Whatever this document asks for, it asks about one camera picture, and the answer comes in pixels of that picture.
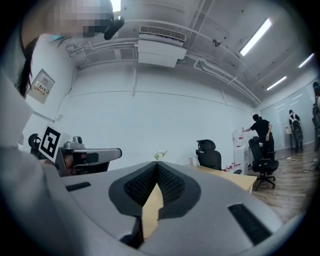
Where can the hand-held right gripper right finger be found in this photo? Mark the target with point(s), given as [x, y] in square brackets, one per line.
[212, 200]

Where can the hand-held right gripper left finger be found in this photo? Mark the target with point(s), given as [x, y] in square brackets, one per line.
[95, 197]

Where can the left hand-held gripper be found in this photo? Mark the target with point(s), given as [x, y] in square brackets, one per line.
[51, 143]

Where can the person's left hand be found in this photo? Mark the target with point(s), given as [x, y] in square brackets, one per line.
[68, 162]

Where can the clear water jug red cap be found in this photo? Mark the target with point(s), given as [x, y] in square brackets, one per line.
[236, 168]
[227, 169]

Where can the clear glass jar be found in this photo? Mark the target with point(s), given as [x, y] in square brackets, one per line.
[195, 161]

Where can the white flower bouquet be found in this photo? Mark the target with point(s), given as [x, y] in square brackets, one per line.
[160, 155]

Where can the white water dispenser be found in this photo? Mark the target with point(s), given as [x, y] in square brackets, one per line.
[240, 150]

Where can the person's grey printed t-shirt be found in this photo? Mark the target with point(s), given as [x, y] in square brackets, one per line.
[15, 175]

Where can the white ceiling air conditioner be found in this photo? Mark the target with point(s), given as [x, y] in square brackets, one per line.
[160, 50]

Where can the long ceiling light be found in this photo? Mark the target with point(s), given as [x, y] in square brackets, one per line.
[276, 83]
[306, 60]
[255, 37]

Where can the person's head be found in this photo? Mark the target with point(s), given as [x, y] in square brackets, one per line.
[75, 15]

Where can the grey wall electrical panel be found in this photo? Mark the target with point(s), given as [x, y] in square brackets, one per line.
[41, 86]

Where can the black head-worn camera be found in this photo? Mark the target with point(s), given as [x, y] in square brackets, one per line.
[113, 27]

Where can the ceiling security camera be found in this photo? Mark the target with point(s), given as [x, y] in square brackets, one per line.
[216, 42]

